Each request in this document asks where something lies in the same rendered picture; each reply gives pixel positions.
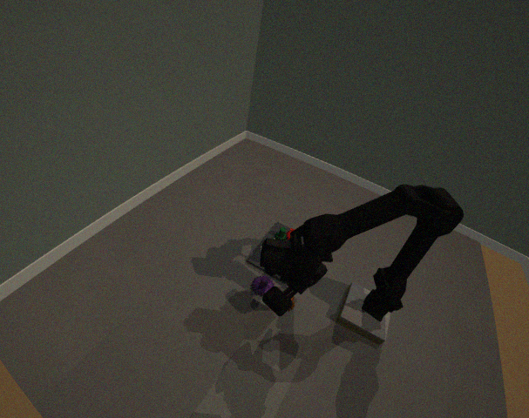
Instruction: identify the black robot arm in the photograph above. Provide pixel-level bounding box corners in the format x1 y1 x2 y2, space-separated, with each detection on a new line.
260 184 464 321

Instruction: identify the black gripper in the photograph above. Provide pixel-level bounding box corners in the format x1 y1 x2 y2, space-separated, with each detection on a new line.
262 264 328 316

